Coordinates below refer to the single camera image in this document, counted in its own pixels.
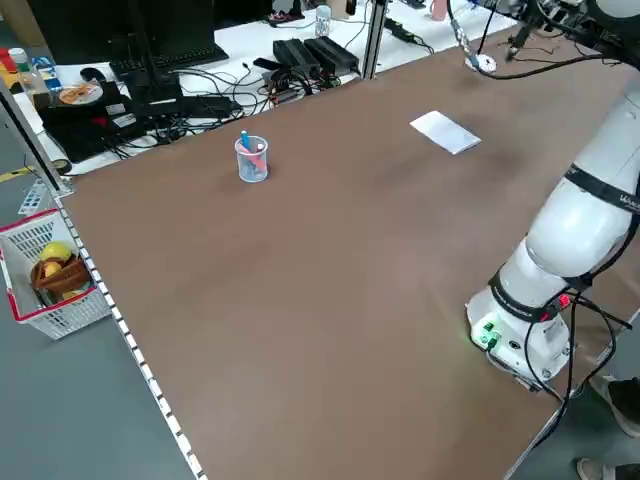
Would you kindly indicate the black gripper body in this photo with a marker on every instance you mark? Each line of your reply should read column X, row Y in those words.
column 539, row 12

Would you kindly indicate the white A4 paper sheet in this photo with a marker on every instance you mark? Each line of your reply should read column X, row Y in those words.
column 445, row 132

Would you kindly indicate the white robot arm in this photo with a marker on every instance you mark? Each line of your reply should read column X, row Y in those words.
column 575, row 235

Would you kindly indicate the pink cup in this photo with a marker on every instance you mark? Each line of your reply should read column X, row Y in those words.
column 438, row 9

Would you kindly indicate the black power strip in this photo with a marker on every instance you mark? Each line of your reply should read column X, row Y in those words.
column 400, row 30

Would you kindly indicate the black power supply unit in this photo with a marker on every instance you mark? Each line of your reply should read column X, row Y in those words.
column 295, row 55
column 332, row 52

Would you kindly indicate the patterned drink bottle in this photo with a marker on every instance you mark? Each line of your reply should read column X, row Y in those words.
column 323, row 20

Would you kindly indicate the white desk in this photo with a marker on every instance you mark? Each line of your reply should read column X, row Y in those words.
column 250, row 37

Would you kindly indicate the pink pen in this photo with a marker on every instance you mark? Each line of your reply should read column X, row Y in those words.
column 259, row 152

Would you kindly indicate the blue pen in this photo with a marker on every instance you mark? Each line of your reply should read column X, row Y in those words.
column 245, row 137

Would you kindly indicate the clear plastic pen cup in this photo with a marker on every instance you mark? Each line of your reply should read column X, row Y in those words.
column 252, row 172

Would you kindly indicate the black keyboard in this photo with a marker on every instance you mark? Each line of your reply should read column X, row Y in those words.
column 200, row 54

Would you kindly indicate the person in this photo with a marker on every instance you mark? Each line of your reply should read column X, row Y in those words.
column 625, row 405

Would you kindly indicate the black flat case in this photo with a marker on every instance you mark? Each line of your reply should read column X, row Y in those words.
column 90, row 135

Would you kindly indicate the black monitor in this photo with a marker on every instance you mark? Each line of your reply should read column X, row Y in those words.
column 75, row 25

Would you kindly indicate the orange printed disc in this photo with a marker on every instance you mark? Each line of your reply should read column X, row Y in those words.
column 77, row 94

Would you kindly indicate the tape roll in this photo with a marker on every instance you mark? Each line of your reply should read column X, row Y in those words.
column 60, row 166

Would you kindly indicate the blue carton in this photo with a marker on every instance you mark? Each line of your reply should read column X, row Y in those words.
column 44, row 67

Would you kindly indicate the white capped bottle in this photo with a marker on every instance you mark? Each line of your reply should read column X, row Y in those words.
column 17, row 57

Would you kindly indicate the yellow fruit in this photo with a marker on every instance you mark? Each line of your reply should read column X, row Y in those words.
column 56, row 250

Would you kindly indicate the white basket with red rim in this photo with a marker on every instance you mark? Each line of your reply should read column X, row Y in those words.
column 55, row 312

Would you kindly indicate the aluminium frame post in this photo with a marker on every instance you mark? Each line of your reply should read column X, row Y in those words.
column 374, row 35

